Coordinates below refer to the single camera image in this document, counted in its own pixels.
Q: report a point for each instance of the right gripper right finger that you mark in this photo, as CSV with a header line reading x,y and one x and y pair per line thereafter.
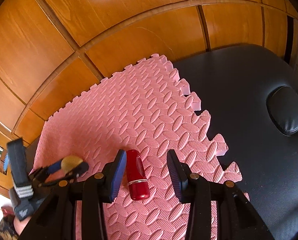
x,y
178,177

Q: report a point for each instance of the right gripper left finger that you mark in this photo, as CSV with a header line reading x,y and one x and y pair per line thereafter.
x,y
114,172

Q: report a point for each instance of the red lipstick tube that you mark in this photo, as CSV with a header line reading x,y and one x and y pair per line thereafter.
x,y
136,177

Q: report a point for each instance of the beige oval soap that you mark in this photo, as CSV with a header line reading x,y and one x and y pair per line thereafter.
x,y
69,162

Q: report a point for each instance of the pink foam puzzle mat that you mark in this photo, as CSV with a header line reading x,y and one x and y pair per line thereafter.
x,y
148,108

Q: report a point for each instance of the black face-hole cushion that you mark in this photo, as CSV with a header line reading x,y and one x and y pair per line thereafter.
x,y
282,106

